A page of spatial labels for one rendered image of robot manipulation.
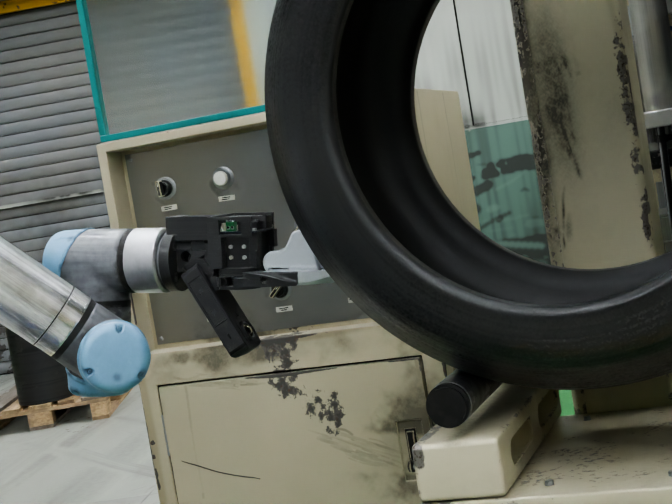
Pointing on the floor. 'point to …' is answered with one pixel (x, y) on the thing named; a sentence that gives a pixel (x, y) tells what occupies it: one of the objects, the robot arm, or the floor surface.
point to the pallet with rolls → (44, 389)
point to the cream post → (590, 152)
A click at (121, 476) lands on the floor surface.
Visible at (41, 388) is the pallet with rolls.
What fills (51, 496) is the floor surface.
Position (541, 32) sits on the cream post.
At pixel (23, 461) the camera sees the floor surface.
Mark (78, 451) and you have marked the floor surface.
